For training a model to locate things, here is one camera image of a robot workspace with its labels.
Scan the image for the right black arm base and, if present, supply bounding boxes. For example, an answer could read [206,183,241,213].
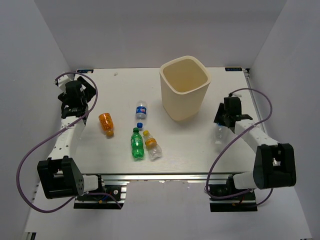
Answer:
[207,174,258,213]

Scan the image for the cream plastic bin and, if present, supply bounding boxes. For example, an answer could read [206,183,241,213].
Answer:
[159,55,212,122]

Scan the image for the aluminium table front rail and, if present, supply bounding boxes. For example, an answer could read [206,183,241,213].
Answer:
[79,172,256,182]

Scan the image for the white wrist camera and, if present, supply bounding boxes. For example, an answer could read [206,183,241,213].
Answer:
[228,93,242,98]
[54,73,73,93]

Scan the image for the orange plastic bottle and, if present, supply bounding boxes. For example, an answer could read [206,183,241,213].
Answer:
[98,113,114,138]

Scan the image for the clear water bottle white cap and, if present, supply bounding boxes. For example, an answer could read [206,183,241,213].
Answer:
[214,123,229,144]

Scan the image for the clear blue label Pepsi bottle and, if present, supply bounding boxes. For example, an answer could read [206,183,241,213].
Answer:
[135,100,148,130]

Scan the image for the left blue table sticker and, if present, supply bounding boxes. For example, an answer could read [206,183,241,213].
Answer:
[76,69,94,74]

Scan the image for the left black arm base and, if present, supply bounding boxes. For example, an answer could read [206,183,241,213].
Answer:
[73,175,129,210]

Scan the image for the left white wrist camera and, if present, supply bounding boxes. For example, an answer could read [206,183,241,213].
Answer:
[54,73,73,93]

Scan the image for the clear yellow cap bottle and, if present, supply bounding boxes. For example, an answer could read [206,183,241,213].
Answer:
[142,130,162,160]

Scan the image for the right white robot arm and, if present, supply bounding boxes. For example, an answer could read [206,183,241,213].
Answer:
[214,96,297,200]

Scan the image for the green Sprite bottle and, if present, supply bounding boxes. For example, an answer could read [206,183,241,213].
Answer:
[130,127,145,160]

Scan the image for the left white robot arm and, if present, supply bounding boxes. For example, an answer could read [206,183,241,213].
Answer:
[37,76,106,200]

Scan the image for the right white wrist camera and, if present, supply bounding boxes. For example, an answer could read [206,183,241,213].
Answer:
[228,93,242,98]

